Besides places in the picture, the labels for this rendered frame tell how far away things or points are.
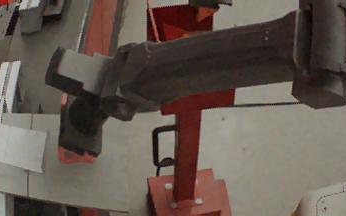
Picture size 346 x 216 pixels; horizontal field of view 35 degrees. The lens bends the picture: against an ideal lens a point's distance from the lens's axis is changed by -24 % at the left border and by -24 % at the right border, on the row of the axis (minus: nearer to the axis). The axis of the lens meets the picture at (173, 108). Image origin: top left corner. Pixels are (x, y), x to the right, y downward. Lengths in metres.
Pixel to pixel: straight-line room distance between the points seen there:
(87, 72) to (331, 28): 0.43
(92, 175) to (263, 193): 1.21
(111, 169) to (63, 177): 0.09
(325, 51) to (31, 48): 0.98
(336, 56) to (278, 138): 1.81
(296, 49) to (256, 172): 1.69
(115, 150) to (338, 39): 0.61
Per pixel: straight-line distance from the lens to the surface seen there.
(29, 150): 1.05
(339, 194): 1.88
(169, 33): 1.54
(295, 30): 0.54
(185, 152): 1.75
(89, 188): 1.00
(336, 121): 2.40
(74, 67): 0.84
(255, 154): 2.24
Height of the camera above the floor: 1.86
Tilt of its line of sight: 53 degrees down
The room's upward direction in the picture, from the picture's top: 1 degrees clockwise
